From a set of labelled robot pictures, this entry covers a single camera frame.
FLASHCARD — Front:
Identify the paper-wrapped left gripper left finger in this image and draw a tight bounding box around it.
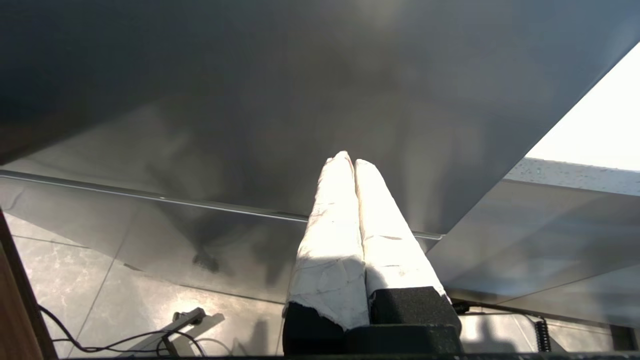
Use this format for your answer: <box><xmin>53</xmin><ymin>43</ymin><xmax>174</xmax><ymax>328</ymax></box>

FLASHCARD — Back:
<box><xmin>282</xmin><ymin>151</ymin><xmax>371</xmax><ymax>356</ymax></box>

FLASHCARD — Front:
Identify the paper-wrapped left gripper right finger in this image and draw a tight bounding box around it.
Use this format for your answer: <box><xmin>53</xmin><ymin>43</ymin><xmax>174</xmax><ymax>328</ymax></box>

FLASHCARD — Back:
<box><xmin>354</xmin><ymin>159</ymin><xmax>463</xmax><ymax>329</ymax></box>

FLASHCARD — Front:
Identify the grey base cabinet front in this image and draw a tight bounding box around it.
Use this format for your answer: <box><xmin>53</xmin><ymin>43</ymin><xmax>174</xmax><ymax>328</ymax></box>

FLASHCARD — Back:
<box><xmin>425</xmin><ymin>179</ymin><xmax>640</xmax><ymax>328</ymax></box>

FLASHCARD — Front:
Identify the tall grey cabinet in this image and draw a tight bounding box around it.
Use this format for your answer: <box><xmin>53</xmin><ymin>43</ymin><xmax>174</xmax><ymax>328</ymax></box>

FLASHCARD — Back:
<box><xmin>0</xmin><ymin>0</ymin><xmax>640</xmax><ymax>306</ymax></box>

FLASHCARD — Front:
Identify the black cabinet foot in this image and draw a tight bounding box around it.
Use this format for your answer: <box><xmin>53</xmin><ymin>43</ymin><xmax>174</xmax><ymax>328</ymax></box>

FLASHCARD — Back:
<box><xmin>610</xmin><ymin>324</ymin><xmax>638</xmax><ymax>352</ymax></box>

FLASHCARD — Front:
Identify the brown wooden panel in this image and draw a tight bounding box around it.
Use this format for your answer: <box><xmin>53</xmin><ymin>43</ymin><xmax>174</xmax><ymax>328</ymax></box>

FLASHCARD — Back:
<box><xmin>0</xmin><ymin>210</ymin><xmax>58</xmax><ymax>360</ymax></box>

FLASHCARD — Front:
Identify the grey metal floor bracket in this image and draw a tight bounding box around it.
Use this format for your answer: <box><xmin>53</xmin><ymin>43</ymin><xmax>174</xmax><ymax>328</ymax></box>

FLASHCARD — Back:
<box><xmin>132</xmin><ymin>307</ymin><xmax>207</xmax><ymax>357</ymax></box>

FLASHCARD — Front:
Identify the black coiled cable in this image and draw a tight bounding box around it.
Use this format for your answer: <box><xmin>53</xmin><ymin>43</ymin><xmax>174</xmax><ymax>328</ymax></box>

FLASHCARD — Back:
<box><xmin>534</xmin><ymin>319</ymin><xmax>552</xmax><ymax>353</ymax></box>

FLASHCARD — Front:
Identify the black floor cable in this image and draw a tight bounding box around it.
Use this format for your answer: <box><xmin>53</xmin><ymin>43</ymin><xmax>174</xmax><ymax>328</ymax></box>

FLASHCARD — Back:
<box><xmin>39</xmin><ymin>305</ymin><xmax>206</xmax><ymax>358</ymax></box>

